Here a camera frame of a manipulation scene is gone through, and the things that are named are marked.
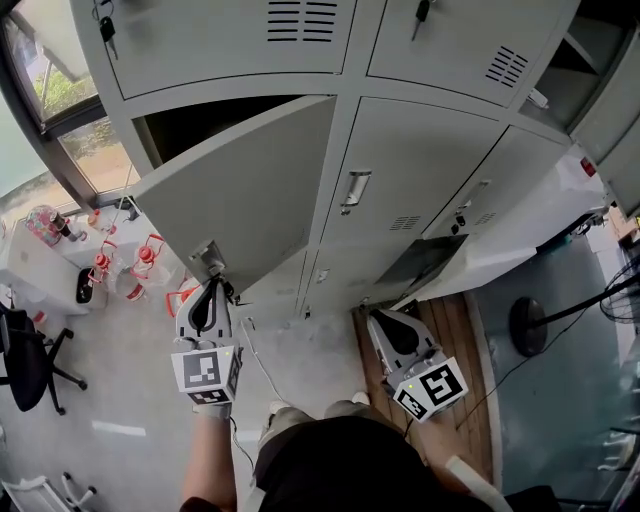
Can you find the person's white shoe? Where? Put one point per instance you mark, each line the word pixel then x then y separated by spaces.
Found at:
pixel 279 407
pixel 361 398

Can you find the person's olive trousers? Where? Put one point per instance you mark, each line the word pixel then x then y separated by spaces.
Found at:
pixel 300 417

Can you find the person's black shirt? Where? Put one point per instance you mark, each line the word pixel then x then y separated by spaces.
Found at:
pixel 350 465

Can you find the black pedestal fan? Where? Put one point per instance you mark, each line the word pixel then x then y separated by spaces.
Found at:
pixel 530 325

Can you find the person's right white shoe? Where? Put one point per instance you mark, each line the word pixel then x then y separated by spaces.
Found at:
pixel 361 398

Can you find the pink floral tin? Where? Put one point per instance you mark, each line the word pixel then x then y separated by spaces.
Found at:
pixel 42 225

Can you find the person's left hand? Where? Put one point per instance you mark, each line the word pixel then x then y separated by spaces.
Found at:
pixel 212 411

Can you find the black office chair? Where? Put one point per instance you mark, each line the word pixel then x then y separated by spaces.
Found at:
pixel 27 360

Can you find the small black device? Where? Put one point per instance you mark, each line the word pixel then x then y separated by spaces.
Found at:
pixel 131 210

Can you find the white charger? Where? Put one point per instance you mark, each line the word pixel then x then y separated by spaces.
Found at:
pixel 537 97

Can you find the grey metal locker door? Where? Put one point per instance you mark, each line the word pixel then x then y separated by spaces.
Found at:
pixel 615 135
pixel 240 200
pixel 425 257

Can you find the person's left white shoe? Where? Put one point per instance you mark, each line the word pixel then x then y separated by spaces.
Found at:
pixel 279 407

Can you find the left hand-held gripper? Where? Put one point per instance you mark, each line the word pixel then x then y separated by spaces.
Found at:
pixel 202 370

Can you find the black window frame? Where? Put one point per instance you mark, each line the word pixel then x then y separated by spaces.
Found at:
pixel 75 185

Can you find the clear bottle red label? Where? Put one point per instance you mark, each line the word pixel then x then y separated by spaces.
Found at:
pixel 136 290

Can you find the small orange-cap bottle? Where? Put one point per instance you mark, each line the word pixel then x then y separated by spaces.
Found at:
pixel 95 220

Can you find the wooden slat platform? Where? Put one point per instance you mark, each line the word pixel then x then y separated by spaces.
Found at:
pixel 450 320

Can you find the dark drink bottle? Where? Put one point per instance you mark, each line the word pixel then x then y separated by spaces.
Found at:
pixel 62 227

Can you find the person's left forearm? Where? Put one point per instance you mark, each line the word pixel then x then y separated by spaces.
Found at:
pixel 210 465

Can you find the grey metal locker cabinet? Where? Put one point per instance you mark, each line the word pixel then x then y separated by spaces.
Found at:
pixel 400 150

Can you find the white frame chair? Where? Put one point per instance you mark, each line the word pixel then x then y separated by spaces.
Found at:
pixel 35 492

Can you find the person's right forearm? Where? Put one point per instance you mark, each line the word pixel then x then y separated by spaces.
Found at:
pixel 442 440

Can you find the small black-lined waste bin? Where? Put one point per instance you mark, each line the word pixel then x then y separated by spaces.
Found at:
pixel 90 287

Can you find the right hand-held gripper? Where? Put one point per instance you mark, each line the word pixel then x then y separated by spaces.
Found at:
pixel 435 387

